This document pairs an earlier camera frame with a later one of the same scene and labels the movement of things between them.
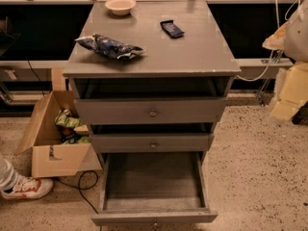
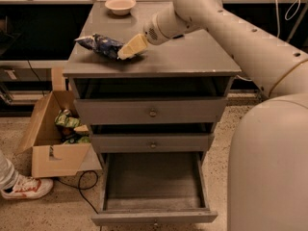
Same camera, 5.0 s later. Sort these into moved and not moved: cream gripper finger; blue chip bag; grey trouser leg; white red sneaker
Moved: cream gripper finger
Not moved: grey trouser leg; blue chip bag; white red sneaker
